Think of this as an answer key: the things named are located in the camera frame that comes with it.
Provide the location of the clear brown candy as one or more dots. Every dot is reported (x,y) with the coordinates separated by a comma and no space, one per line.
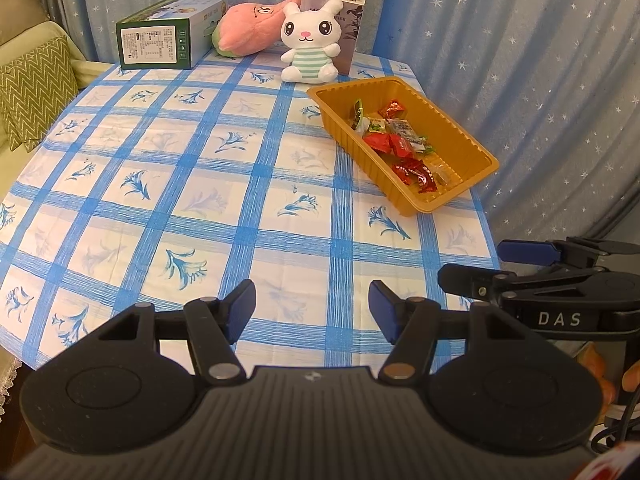
(442,176)

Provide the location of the yellow green candy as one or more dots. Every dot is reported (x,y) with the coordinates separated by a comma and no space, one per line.
(374,123)

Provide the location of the yellow plastic tray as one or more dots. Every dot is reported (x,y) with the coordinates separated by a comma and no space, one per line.
(457,150)

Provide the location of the pink plush toy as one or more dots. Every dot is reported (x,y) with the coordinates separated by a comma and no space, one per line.
(245,30)

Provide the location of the light green sofa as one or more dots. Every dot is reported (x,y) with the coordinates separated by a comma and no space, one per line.
(10,172)

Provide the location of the dark red snack packet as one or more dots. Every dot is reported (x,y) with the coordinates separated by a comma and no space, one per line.
(407,167)

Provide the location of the white bunny plush toy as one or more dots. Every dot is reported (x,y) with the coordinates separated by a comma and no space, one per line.
(305,60)

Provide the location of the green white cardboard box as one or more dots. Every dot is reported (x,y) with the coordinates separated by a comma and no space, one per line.
(150,45)

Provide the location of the tan cushion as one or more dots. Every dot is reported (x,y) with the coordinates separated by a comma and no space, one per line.
(20,5)

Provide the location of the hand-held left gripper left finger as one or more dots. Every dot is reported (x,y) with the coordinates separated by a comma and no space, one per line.
(240,310)

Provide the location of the blue checked tablecloth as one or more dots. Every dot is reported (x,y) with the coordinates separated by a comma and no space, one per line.
(200,185)

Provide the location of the plain red snack packet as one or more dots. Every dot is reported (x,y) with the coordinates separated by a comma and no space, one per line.
(378,142)

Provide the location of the white green snack packet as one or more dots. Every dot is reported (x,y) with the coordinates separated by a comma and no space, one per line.
(357,112)

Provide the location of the blue star curtain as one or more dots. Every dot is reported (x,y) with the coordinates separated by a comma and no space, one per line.
(500,60)

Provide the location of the small red candy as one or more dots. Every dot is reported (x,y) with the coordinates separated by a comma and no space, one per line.
(393,108)
(426,183)

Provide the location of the grey snack packet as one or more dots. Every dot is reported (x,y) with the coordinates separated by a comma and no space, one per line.
(406,131)

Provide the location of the white plant print box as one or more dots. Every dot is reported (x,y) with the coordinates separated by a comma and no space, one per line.
(350,30)

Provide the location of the person's right hand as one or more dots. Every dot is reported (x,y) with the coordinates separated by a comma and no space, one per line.
(595,370)

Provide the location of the brown candy green wrapper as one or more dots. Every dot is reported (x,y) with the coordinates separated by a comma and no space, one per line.
(426,146)

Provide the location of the red white cloth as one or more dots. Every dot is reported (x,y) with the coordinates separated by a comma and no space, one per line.
(615,465)

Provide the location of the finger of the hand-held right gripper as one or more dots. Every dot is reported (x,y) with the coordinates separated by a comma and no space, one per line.
(465,277)
(525,251)

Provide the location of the green chevron cushion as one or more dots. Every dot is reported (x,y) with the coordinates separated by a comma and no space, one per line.
(35,90)

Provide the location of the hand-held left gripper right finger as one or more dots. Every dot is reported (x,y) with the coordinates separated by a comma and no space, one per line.
(382,306)

